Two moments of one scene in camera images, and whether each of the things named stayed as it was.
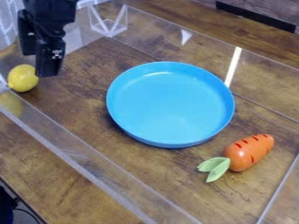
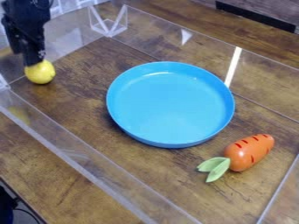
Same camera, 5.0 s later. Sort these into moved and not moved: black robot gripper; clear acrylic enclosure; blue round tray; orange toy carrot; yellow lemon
Moved: black robot gripper; yellow lemon
Not moved: orange toy carrot; blue round tray; clear acrylic enclosure
